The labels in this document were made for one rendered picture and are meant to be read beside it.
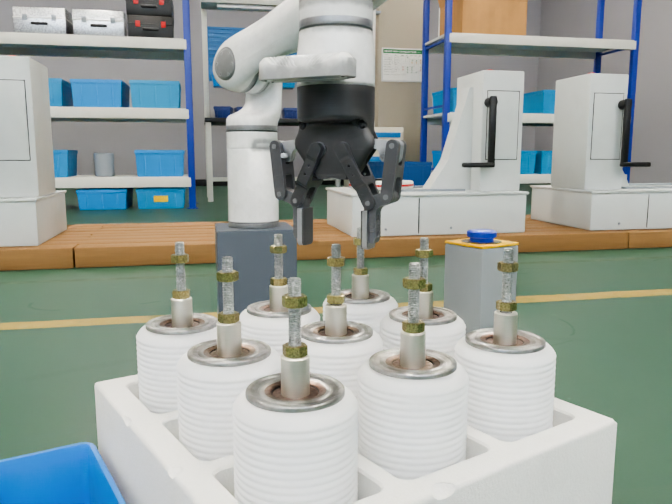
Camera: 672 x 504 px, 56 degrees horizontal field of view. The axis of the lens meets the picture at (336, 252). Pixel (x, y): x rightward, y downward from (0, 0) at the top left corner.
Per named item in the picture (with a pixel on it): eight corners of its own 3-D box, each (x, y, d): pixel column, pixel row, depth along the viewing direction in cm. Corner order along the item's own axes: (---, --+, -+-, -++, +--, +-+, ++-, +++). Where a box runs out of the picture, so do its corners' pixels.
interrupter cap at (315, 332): (287, 331, 66) (287, 324, 66) (351, 322, 70) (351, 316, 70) (318, 351, 60) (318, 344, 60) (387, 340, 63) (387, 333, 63)
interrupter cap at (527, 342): (528, 333, 66) (529, 326, 65) (558, 356, 58) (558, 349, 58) (456, 334, 65) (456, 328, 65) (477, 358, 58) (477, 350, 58)
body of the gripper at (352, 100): (391, 82, 62) (389, 178, 64) (314, 86, 66) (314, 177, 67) (361, 73, 56) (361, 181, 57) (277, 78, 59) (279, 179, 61)
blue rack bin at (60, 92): (26, 110, 523) (24, 84, 520) (75, 111, 531) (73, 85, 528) (9, 105, 475) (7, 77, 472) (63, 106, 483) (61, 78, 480)
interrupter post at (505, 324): (512, 341, 63) (514, 308, 62) (521, 348, 61) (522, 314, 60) (488, 341, 63) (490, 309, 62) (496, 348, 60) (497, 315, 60)
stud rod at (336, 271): (340, 319, 64) (340, 245, 63) (330, 318, 64) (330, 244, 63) (341, 316, 65) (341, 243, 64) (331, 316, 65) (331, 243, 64)
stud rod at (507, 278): (506, 327, 61) (509, 249, 59) (497, 325, 61) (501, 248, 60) (512, 325, 61) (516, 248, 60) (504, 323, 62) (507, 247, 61)
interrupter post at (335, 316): (320, 334, 65) (320, 303, 65) (341, 331, 66) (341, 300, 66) (330, 340, 63) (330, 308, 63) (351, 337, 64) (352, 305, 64)
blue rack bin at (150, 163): (140, 174, 550) (139, 150, 547) (185, 174, 558) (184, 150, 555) (135, 176, 502) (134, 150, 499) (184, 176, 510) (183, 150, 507)
